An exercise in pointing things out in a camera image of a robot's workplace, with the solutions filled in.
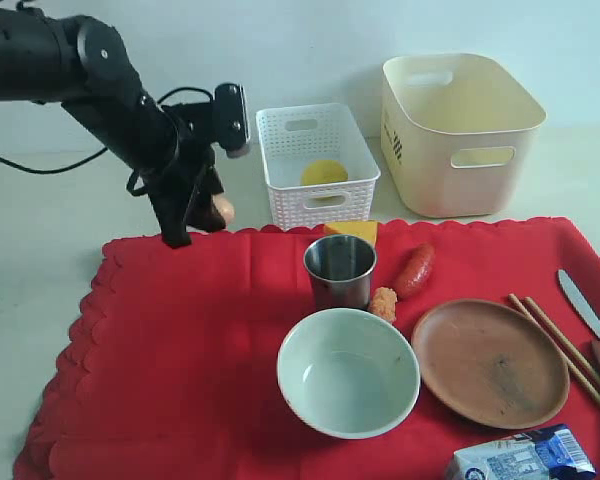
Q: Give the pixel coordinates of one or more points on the brown egg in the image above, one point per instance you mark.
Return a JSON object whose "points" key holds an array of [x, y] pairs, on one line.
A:
{"points": [[224, 207]]}

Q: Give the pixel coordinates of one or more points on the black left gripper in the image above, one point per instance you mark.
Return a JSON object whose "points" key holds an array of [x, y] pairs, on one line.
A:
{"points": [[182, 192]]}

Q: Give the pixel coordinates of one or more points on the orange fried nugget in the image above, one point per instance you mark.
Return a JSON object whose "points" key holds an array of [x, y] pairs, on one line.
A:
{"points": [[383, 304]]}

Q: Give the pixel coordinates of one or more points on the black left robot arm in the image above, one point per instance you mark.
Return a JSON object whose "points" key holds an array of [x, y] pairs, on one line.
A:
{"points": [[82, 64]]}

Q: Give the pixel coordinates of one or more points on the silver table knife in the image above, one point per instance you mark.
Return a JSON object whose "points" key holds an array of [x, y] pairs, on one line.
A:
{"points": [[579, 302]]}

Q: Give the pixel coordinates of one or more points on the yellow round fruit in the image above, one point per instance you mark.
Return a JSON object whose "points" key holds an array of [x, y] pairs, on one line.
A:
{"points": [[324, 171]]}

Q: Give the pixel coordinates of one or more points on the white woven plastic basket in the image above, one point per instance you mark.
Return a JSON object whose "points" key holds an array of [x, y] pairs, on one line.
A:
{"points": [[291, 140]]}

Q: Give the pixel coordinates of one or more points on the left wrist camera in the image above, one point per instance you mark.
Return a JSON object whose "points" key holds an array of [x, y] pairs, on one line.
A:
{"points": [[230, 119]]}

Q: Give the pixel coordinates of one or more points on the wooden chopstick left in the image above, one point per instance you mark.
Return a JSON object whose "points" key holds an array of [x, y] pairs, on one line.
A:
{"points": [[573, 369]]}

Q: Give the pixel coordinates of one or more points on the pale green bowl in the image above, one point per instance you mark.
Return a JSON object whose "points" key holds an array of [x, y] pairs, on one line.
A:
{"points": [[348, 374]]}

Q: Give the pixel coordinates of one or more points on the cream plastic bin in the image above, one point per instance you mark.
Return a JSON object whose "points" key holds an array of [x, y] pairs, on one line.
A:
{"points": [[455, 131]]}

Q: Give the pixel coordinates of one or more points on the red sausage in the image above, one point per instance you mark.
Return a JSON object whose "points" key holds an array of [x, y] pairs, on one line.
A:
{"points": [[415, 272]]}

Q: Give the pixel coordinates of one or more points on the white blue milk carton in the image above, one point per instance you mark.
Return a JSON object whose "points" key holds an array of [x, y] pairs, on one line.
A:
{"points": [[547, 453]]}

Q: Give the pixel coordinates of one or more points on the orange cheese wedge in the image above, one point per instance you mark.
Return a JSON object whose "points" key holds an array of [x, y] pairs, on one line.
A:
{"points": [[365, 230]]}

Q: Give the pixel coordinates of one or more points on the stainless steel cup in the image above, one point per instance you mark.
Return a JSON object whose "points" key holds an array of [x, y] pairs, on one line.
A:
{"points": [[340, 268]]}

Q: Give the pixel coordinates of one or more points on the red scalloped table cloth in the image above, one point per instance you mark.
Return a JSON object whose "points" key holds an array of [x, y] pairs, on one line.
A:
{"points": [[170, 372]]}

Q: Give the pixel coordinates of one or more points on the brown oval plate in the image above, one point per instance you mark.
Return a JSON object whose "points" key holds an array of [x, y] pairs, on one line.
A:
{"points": [[490, 364]]}

